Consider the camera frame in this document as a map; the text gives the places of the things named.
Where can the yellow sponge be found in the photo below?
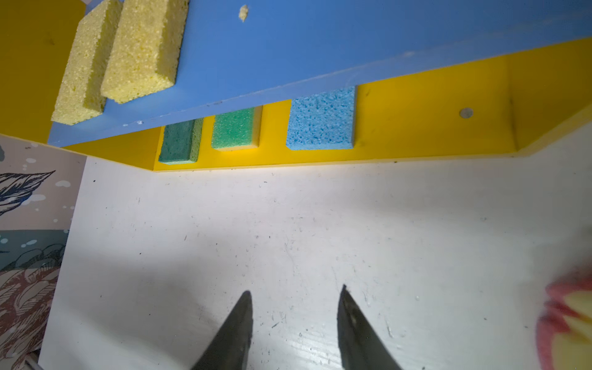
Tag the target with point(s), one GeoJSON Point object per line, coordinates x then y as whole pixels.
{"type": "Point", "coordinates": [146, 49]}
{"type": "Point", "coordinates": [80, 97]}

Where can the yellow shelf unit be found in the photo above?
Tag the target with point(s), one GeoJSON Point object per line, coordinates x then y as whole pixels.
{"type": "Point", "coordinates": [434, 79]}

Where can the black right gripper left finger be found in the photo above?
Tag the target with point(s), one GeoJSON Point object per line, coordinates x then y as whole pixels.
{"type": "Point", "coordinates": [230, 347]}

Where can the round smiley face sponge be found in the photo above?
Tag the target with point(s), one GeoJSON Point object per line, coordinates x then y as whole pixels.
{"type": "Point", "coordinates": [563, 333]}

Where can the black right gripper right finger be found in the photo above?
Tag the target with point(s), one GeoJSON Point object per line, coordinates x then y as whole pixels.
{"type": "Point", "coordinates": [360, 347]}

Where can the light green sponge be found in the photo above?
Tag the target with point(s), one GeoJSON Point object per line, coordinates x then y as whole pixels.
{"type": "Point", "coordinates": [238, 130]}

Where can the dark green sponge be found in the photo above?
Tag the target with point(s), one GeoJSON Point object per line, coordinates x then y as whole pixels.
{"type": "Point", "coordinates": [181, 142]}

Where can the blue sponge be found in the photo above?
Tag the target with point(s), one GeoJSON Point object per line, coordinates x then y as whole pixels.
{"type": "Point", "coordinates": [323, 121]}

